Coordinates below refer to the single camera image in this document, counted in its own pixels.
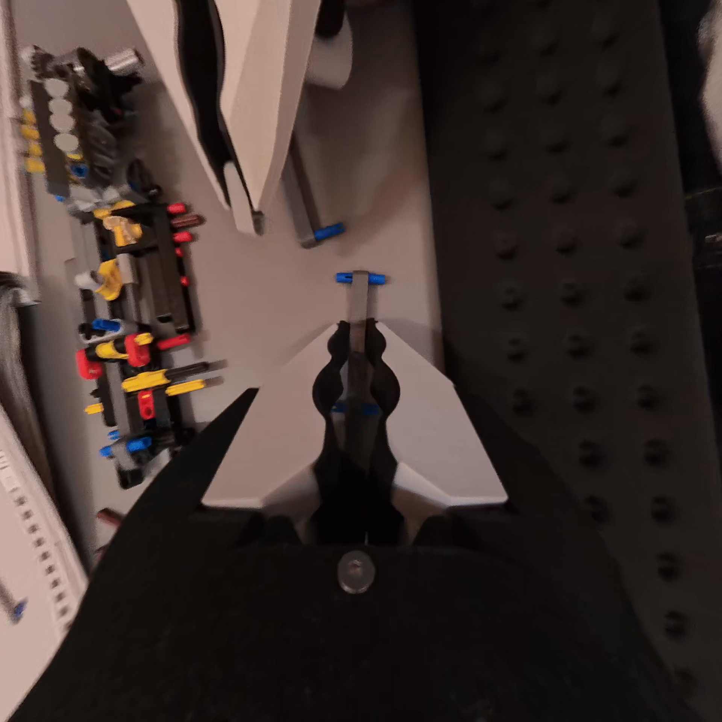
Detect grey lego beam yellow piece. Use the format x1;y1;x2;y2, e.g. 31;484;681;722
282;144;346;250

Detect open instruction booklet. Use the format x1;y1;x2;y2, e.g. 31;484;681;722
0;0;91;720

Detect partly built lego chassis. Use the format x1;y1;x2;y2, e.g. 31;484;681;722
17;45;229;491

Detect long dark grey lego beam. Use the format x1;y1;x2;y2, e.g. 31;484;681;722
345;271;378;475

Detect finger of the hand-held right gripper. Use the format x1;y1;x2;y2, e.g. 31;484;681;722
127;0;233;211
213;0;322;213

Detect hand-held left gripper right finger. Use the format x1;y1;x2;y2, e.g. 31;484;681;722
366;319;510;545

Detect black dimpled mat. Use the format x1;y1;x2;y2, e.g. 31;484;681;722
414;0;706;722

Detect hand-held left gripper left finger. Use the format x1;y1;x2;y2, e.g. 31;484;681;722
201;322;355;545

